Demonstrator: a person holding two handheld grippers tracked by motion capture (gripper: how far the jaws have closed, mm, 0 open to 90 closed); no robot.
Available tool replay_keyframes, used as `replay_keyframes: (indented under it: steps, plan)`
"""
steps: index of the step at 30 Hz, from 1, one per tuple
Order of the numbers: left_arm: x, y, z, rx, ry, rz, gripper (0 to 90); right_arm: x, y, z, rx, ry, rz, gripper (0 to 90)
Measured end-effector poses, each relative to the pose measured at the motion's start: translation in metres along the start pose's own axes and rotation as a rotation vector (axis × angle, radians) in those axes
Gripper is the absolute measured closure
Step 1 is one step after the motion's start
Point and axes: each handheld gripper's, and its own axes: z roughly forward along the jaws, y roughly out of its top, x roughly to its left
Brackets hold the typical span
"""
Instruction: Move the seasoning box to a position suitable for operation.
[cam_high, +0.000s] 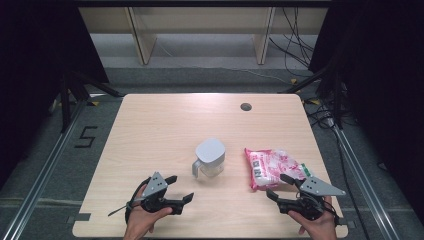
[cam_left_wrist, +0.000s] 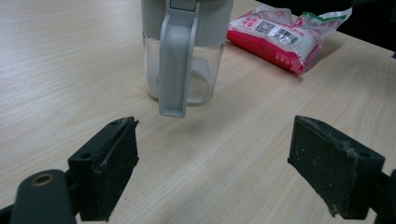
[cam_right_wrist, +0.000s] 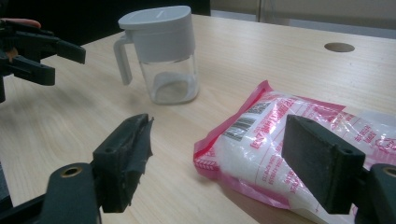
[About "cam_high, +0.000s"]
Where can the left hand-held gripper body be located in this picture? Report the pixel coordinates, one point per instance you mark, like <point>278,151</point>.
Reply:
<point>156,186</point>

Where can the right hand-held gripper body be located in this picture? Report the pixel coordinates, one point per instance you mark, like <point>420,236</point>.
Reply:
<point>313,191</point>

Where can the pink and white plastic bag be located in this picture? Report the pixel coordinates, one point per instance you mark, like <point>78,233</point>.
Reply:
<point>271,168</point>

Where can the clear jar with grey lid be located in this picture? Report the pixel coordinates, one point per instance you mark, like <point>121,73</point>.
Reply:
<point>209,158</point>

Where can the person's right hand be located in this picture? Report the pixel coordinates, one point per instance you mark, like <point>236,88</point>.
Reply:
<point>318,228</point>

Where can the person's left hand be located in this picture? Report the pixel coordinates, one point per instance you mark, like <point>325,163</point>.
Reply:
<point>140,221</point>

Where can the black metal stand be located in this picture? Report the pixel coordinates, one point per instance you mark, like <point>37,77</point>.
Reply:
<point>75,90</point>
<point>328,86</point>

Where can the dark curtain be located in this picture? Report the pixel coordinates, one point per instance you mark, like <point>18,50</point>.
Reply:
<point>383,83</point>
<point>36,66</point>

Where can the light wooden shelf unit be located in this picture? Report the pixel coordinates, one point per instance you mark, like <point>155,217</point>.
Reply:
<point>200,20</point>

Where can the aluminium floor rail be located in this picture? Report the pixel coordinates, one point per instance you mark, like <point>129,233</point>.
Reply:
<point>43,173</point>
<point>363,180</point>

